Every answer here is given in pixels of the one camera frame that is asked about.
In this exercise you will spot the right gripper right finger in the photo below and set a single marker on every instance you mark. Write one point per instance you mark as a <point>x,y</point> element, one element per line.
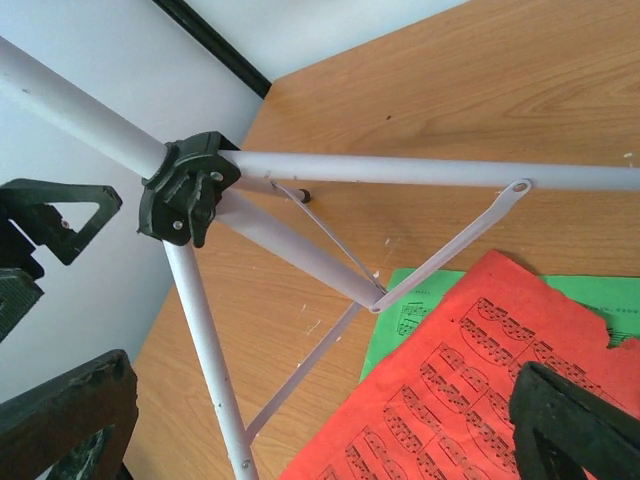
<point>563,431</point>

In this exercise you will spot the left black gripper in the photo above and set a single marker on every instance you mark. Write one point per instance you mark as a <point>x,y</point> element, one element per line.
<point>64,218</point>

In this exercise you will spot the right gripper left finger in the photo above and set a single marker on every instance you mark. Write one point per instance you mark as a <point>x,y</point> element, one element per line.
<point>77,425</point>

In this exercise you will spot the red cloth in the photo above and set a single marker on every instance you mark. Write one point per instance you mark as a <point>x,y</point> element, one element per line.
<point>437,406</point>

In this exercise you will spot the green sheet music page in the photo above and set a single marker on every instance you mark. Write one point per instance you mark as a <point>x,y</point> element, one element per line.
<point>400,310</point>

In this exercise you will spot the white perforated music stand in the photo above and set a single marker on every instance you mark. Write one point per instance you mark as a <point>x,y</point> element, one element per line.
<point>198,181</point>

